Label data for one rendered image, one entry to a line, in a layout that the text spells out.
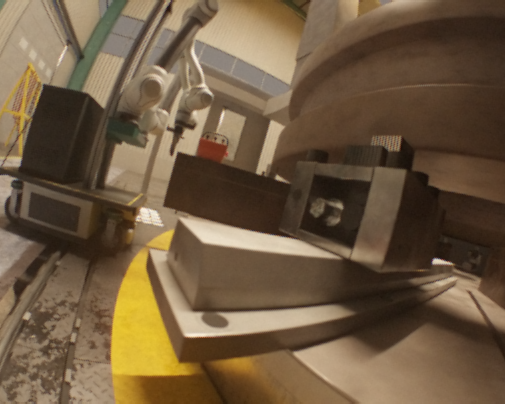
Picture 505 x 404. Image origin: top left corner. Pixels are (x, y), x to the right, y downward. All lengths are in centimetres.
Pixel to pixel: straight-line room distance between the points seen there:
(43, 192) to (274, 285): 127
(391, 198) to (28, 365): 93
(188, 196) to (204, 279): 127
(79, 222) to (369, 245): 127
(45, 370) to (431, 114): 138
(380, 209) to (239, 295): 33
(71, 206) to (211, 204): 87
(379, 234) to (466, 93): 65
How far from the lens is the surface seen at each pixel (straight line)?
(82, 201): 133
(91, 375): 71
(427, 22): 132
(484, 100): 97
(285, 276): 42
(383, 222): 51
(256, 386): 57
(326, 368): 42
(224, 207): 158
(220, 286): 35
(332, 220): 67
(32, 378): 71
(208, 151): 160
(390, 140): 79
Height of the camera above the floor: 54
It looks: 2 degrees down
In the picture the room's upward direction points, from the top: 16 degrees clockwise
